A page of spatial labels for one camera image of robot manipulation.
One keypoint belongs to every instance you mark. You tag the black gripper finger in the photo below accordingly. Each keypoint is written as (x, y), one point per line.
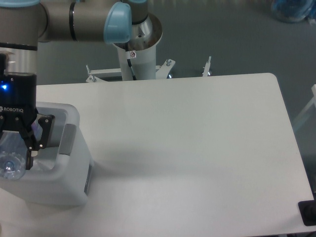
(36, 136)

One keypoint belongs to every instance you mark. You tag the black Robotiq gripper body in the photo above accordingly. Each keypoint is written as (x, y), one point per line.
(17, 99)

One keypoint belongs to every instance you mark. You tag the clear plastic water bottle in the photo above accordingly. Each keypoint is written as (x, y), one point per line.
(14, 154)

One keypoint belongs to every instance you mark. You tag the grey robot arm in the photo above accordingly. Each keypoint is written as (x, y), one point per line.
(25, 23)

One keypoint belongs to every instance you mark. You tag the white trash can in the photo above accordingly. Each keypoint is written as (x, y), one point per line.
(61, 171)

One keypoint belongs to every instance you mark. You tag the blue plastic bag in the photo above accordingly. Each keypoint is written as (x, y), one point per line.
(292, 11)

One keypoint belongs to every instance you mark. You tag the black device at table edge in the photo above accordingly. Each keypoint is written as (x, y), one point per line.
(308, 212)

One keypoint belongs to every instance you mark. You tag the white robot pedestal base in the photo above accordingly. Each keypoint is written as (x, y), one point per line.
(137, 58)

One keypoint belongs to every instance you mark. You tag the white frame at right edge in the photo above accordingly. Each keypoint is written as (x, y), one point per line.
(306, 112)

